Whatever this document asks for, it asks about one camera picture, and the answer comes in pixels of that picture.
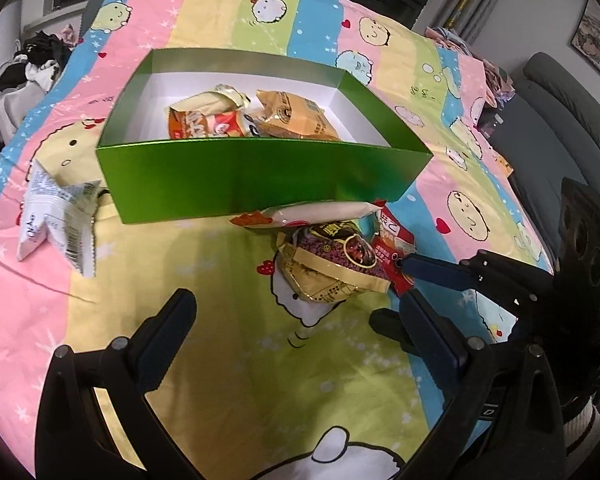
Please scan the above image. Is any red orange snack packet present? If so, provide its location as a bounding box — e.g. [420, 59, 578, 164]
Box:
[372, 206, 416, 297]

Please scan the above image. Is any brown gold round-label snack bag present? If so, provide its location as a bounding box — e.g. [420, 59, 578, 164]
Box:
[276, 220, 390, 304]

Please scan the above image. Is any white blue snack bag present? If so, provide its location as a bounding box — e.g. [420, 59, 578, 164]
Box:
[16, 160, 100, 278]

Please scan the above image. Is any yellow cracker pack with label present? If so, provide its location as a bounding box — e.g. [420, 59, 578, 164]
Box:
[253, 90, 340, 141]

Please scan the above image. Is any brown panda snack bag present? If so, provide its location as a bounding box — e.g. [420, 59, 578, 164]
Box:
[168, 110, 258, 140]

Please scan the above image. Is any green white snack bag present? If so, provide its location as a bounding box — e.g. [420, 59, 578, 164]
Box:
[166, 84, 251, 115]

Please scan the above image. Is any colourful cartoon striped bedsheet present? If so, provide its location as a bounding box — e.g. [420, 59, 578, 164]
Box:
[0, 0, 552, 479]

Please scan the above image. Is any green cardboard box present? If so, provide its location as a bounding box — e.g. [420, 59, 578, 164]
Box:
[96, 48, 431, 224]

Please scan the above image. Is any grey sofa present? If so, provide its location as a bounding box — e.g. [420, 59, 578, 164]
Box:
[480, 52, 600, 260]

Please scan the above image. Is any black white clothes pile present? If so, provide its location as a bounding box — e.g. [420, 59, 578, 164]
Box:
[0, 30, 72, 93]

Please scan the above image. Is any framed wall picture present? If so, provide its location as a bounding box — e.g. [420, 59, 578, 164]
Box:
[571, 0, 600, 72]

